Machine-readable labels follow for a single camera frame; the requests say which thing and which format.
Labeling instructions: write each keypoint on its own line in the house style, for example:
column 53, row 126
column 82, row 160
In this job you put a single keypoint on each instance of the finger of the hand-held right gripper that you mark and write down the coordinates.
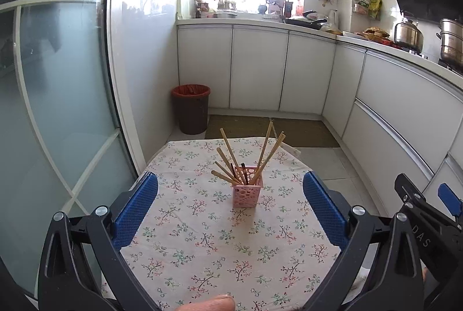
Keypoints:
column 423, row 235
column 450, row 198

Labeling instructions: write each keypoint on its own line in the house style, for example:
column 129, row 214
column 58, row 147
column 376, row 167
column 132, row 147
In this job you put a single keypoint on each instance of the steel pot with lid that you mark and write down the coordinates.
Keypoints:
column 408, row 36

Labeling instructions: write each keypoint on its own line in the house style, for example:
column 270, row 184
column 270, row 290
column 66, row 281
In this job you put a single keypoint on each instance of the black frying pan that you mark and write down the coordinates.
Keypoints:
column 304, row 22

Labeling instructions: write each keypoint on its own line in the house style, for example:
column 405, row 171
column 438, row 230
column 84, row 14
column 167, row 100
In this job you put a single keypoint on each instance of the brown trash bin red liner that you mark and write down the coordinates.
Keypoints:
column 190, row 115

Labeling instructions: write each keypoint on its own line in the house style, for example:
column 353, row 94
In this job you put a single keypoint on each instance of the white kettle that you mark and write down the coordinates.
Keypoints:
column 332, row 20

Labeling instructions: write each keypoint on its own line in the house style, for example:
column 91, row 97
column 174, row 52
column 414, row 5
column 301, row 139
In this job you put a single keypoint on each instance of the person's left hand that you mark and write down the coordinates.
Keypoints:
column 217, row 303

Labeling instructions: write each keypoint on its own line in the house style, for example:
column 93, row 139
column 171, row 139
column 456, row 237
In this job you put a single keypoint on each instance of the steel steamer pot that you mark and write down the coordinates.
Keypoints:
column 452, row 39

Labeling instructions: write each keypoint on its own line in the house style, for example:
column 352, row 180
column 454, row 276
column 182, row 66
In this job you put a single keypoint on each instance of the frosted glass sliding door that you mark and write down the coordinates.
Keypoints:
column 65, row 79

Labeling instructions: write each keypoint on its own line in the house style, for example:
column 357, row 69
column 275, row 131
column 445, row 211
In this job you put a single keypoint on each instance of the pink perforated plastic basket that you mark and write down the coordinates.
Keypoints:
column 246, row 197

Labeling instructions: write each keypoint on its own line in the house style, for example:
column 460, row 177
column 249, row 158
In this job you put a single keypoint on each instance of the wall rack with packets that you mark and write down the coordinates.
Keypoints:
column 369, row 7

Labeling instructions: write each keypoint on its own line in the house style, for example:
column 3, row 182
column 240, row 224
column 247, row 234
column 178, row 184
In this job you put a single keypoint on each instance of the floral print tablecloth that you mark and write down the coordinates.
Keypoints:
column 202, row 224

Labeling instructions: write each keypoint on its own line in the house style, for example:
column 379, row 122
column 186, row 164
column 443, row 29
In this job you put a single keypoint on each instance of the brown floor mat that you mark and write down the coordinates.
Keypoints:
column 271, row 132

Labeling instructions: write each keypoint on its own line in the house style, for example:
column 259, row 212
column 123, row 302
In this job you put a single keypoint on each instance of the red bottle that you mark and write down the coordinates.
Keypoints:
column 299, row 7

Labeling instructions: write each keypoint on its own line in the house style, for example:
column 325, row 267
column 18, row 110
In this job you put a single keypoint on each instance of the round metal tray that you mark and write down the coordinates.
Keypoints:
column 226, row 13

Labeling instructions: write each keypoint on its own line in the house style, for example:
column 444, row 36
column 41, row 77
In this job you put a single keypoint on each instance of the bunch of wooden chopsticks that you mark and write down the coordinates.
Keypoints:
column 274, row 148

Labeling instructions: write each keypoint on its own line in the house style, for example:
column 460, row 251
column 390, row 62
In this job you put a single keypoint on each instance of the woven food basket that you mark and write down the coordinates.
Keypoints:
column 376, row 33

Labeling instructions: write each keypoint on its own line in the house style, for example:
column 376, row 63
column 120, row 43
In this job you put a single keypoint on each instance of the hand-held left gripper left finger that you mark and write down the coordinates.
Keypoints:
column 135, row 209

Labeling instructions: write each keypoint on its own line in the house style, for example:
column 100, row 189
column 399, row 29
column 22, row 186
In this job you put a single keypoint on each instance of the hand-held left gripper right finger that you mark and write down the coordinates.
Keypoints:
column 325, row 209

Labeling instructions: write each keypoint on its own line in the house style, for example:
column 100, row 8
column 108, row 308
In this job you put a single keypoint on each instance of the white kitchen cabinets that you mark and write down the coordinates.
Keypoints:
column 260, row 68

